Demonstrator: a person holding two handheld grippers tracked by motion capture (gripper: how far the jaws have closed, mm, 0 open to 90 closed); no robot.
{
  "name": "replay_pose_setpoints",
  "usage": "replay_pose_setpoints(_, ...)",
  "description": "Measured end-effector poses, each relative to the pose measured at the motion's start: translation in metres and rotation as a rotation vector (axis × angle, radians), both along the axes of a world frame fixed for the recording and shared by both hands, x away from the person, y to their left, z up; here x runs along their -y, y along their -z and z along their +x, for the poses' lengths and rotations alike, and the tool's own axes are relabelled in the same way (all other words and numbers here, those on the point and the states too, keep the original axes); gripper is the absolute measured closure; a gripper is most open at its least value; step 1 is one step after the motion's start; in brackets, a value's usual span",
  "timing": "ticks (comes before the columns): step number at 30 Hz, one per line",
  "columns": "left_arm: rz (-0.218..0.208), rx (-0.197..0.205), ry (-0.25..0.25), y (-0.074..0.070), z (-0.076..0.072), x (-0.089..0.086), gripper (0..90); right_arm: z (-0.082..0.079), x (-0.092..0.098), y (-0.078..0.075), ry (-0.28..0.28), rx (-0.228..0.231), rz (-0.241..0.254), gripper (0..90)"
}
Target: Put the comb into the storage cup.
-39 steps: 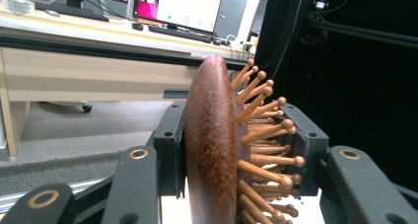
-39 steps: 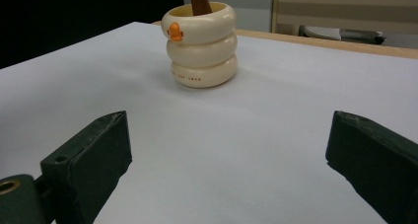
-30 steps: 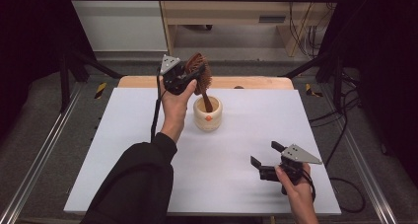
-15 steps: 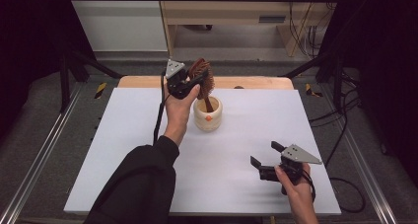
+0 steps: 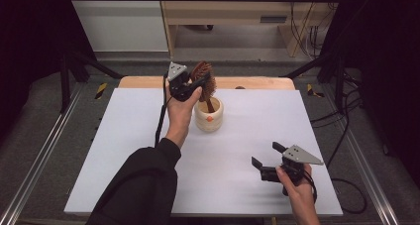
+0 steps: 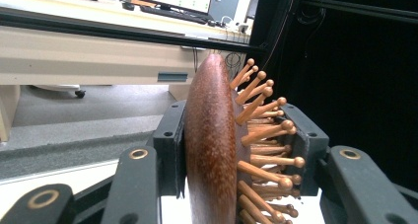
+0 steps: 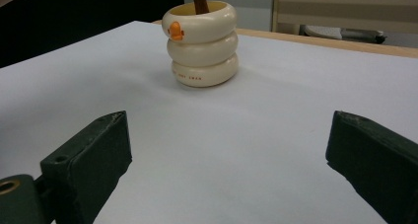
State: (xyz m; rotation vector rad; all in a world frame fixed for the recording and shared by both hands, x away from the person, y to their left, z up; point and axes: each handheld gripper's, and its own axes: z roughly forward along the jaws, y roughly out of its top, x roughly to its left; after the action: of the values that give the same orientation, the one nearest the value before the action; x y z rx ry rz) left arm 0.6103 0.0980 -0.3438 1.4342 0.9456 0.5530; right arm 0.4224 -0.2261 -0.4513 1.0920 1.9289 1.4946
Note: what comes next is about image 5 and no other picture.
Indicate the black metal stand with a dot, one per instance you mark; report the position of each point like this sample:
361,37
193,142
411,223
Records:
333,73
71,73

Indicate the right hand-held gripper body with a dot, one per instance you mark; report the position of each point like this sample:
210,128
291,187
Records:
297,159

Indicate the black curtain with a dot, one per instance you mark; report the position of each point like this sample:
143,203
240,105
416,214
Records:
389,69
29,46

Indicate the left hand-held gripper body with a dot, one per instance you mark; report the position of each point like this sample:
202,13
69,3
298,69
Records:
178,86

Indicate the brown wooden brush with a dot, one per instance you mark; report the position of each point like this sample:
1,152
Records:
208,86

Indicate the person's right hand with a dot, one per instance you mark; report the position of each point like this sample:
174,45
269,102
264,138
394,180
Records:
302,198

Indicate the light wooden office desk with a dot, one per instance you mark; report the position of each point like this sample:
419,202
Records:
224,12

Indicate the aluminium floor rail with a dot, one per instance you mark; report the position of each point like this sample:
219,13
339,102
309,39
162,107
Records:
369,182
36,159

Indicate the yellow black floor tape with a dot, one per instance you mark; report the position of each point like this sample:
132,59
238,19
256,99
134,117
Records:
312,91
101,90

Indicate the cream ribbed holder cup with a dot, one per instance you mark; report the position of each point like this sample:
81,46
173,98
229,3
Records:
208,121

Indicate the person's left hand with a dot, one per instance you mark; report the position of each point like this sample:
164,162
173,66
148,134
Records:
180,119

